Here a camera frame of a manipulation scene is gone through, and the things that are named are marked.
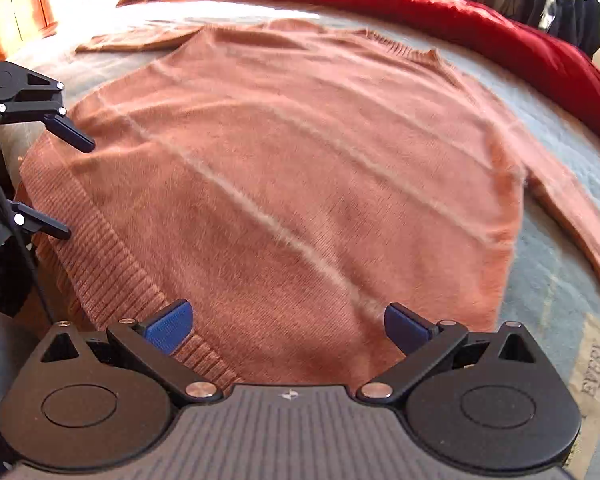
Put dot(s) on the blue plaid bed sheet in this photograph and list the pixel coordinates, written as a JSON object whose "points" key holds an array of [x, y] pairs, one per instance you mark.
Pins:
{"points": [[551, 286]]}

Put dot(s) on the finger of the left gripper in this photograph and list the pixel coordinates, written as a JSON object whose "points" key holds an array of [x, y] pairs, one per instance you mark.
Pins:
{"points": [[30, 222], [28, 96]]}

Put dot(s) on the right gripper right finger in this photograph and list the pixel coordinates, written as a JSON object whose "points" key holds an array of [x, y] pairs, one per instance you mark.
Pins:
{"points": [[485, 403]]}

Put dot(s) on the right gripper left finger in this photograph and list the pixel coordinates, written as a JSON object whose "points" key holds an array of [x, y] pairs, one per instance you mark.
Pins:
{"points": [[89, 401]]}

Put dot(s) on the orange knit sweater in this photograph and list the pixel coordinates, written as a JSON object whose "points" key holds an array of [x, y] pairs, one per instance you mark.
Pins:
{"points": [[291, 180]]}

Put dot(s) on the black hanging jacket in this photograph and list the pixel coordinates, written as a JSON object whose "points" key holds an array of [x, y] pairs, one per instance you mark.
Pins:
{"points": [[574, 21]]}

